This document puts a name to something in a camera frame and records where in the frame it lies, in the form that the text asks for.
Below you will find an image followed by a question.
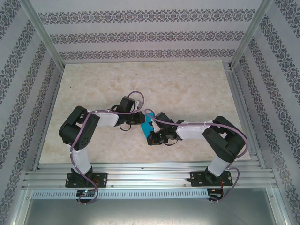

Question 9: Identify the grey metal sheet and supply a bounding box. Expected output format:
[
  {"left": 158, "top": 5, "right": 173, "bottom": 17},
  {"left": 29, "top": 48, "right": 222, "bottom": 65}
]
[{"left": 23, "top": 198, "right": 281, "bottom": 225}]

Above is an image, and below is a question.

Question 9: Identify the thin black right gripper cable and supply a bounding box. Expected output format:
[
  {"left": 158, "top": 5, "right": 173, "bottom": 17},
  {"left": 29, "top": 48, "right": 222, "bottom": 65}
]
[{"left": 164, "top": 138, "right": 181, "bottom": 146}]

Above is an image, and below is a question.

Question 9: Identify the aluminium mounting rail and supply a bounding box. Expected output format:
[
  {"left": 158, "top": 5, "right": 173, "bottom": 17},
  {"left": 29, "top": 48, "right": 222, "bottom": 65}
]
[{"left": 22, "top": 161, "right": 276, "bottom": 190}]

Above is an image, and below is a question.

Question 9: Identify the slotted grey cable duct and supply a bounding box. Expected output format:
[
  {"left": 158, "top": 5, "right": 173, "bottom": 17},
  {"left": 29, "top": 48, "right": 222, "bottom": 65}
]
[{"left": 31, "top": 189, "right": 210, "bottom": 199}]

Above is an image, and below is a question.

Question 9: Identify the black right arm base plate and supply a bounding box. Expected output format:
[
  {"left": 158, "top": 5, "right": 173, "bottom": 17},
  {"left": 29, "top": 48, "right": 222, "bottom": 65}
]
[{"left": 190, "top": 171, "right": 233, "bottom": 187}]

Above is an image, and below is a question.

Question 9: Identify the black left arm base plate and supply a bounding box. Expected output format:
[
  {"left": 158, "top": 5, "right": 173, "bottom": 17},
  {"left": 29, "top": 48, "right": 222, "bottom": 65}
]
[{"left": 65, "top": 172, "right": 108, "bottom": 188}]

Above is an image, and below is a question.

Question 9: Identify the aluminium side rail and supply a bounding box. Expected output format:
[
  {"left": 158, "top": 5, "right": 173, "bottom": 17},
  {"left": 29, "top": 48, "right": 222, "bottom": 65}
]
[
  {"left": 225, "top": 62, "right": 267, "bottom": 169},
  {"left": 32, "top": 67, "right": 65, "bottom": 171}
]

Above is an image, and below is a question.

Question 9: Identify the aluminium frame post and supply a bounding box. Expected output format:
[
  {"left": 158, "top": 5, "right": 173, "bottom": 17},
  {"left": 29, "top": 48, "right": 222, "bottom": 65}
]
[
  {"left": 231, "top": 0, "right": 274, "bottom": 70},
  {"left": 20, "top": 0, "right": 66, "bottom": 69}
]

